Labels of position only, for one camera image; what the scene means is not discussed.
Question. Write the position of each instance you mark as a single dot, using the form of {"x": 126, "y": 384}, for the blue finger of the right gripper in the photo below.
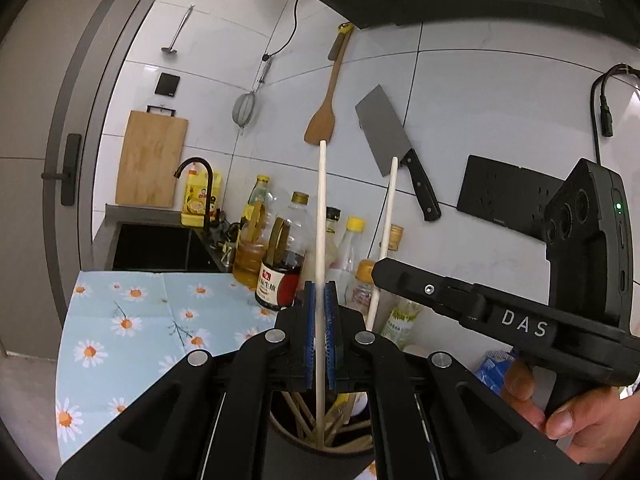
{"x": 444, "y": 295}

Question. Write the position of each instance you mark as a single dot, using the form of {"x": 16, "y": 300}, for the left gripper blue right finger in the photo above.
{"x": 334, "y": 335}

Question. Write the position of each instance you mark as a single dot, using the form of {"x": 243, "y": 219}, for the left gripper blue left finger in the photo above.
{"x": 308, "y": 304}

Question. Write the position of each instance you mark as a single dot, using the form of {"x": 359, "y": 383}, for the white spoon green dinosaur handle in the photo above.
{"x": 361, "y": 401}

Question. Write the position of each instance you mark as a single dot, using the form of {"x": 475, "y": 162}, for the person's right hand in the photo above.
{"x": 599, "y": 421}

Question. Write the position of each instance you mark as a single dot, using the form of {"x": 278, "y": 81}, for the clear bottle yellow cap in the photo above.
{"x": 341, "y": 269}

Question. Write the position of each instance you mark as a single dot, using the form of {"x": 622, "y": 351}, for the clear bottle black cap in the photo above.
{"x": 332, "y": 218}

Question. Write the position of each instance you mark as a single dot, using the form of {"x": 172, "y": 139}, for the red label sauce bottle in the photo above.
{"x": 279, "y": 273}

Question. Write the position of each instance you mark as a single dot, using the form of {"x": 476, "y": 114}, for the tall clear bottle gold cap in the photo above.
{"x": 300, "y": 224}

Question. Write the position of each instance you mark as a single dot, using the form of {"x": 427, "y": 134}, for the green label vinegar bottle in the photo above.
{"x": 400, "y": 322}

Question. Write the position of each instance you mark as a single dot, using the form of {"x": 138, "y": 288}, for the white blue salt bag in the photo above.
{"x": 493, "y": 368}

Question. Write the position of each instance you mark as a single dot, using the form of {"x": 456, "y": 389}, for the amber oil bottle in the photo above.
{"x": 250, "y": 248}

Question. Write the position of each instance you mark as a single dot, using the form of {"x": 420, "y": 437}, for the yellow oil bottle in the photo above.
{"x": 194, "y": 197}

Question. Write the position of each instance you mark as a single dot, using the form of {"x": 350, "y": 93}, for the black cylindrical utensil holder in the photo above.
{"x": 292, "y": 451}

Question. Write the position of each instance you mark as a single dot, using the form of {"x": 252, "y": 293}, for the black faucet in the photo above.
{"x": 184, "y": 167}

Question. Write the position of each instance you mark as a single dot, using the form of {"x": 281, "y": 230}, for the black sink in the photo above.
{"x": 154, "y": 240}

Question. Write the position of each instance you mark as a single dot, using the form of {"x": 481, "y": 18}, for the metal mesh strainer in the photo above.
{"x": 244, "y": 105}

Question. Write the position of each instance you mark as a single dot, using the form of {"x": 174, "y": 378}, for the blue daisy tablecloth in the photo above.
{"x": 124, "y": 330}

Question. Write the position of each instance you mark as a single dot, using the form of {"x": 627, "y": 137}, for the wooden cutting board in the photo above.
{"x": 151, "y": 152}

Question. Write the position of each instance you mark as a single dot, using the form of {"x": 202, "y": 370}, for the grey door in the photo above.
{"x": 60, "y": 60}

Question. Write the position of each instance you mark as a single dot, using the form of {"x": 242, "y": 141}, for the black wall panel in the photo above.
{"x": 507, "y": 195}

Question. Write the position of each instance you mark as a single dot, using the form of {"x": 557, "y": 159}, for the wooden spatula on wall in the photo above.
{"x": 321, "y": 125}

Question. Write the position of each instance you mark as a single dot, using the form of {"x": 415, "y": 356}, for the cleaver with black handle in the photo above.
{"x": 387, "y": 139}

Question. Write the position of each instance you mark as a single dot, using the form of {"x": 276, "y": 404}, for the black door handle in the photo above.
{"x": 68, "y": 175}

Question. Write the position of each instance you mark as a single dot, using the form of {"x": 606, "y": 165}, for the metal ladle on wall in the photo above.
{"x": 171, "y": 48}

